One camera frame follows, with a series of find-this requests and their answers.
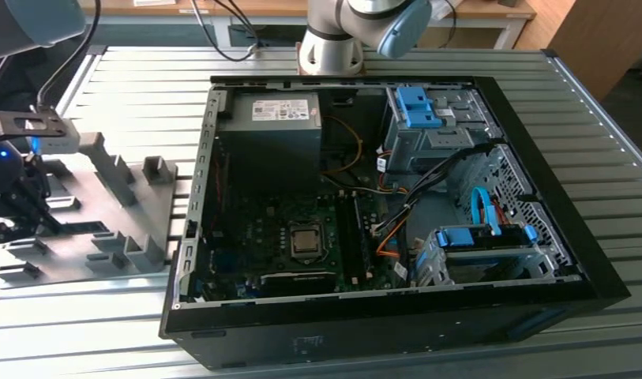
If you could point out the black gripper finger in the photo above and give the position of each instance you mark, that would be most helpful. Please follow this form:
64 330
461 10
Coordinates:
38 177
20 209

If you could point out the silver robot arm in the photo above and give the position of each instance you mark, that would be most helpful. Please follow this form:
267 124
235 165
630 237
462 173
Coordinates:
326 51

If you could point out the grey parts rack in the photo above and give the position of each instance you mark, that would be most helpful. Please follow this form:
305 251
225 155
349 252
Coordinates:
96 213

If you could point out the green motherboard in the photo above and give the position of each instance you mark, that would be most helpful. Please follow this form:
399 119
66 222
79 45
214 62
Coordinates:
257 225

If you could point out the grey power supply unit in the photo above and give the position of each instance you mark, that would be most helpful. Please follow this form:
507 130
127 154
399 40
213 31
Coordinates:
278 130

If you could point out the wooden desk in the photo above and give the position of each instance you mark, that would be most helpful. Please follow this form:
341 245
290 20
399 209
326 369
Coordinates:
156 11

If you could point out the silver CPU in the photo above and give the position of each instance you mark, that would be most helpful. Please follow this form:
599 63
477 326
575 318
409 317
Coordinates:
306 241

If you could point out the black graphics card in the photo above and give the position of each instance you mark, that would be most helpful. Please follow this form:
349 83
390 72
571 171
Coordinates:
299 282

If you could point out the black PC case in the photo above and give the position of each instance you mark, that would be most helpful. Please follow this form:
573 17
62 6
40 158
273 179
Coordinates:
353 327

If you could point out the blue plastic bay latch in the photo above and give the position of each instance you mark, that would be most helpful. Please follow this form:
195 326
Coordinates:
418 102

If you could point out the grey metal drive cage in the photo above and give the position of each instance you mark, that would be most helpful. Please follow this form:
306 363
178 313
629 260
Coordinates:
442 146

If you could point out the hard disk in blue carrier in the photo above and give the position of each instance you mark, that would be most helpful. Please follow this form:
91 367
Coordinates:
454 237

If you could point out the grey metal disk bay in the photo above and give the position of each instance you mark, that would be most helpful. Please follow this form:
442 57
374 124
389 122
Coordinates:
489 256

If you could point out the wooden cabinet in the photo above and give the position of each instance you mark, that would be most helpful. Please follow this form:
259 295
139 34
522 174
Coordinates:
605 39

